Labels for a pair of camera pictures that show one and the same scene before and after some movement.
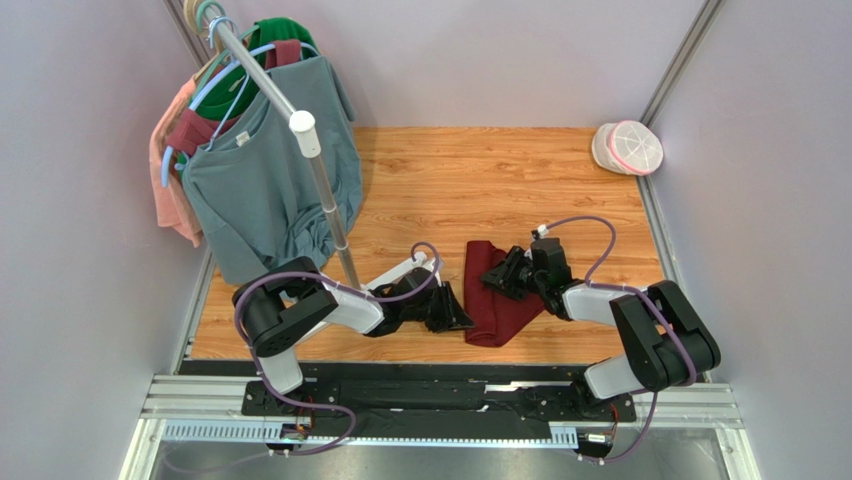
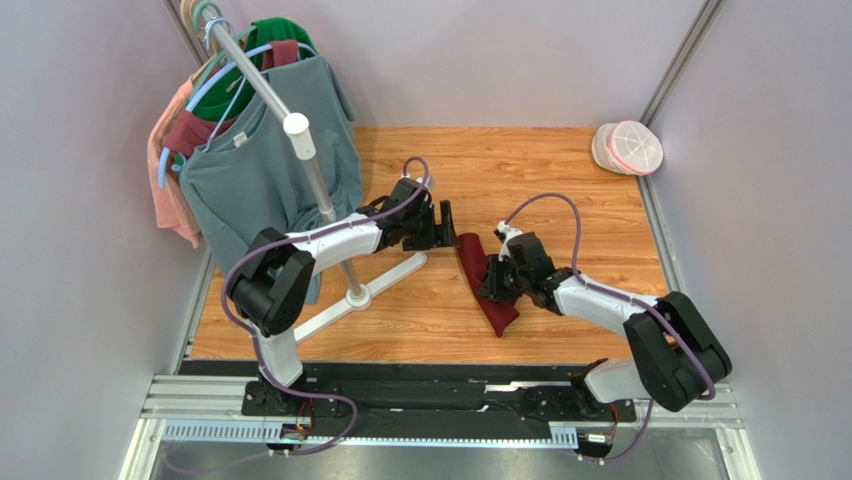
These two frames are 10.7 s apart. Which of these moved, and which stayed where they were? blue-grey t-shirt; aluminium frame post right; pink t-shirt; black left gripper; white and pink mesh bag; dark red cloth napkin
Moved: black left gripper; dark red cloth napkin
Stayed: pink t-shirt; white and pink mesh bag; blue-grey t-shirt; aluminium frame post right
